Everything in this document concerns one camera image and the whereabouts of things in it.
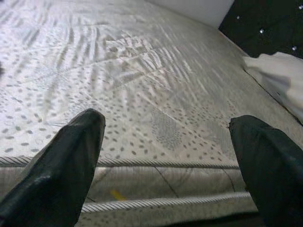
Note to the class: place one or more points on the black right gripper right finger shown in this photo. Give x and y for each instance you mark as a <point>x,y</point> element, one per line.
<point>274,179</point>

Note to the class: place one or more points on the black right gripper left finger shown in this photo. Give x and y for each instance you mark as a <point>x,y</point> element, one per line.
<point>52,184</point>

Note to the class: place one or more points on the white pillow with green tag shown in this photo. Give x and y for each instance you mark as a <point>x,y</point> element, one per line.
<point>279,75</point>

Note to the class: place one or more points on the white quilted mattress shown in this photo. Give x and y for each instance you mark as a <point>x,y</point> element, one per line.
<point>142,71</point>

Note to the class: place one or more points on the black tufted headboard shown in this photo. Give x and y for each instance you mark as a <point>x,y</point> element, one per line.
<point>265,23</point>

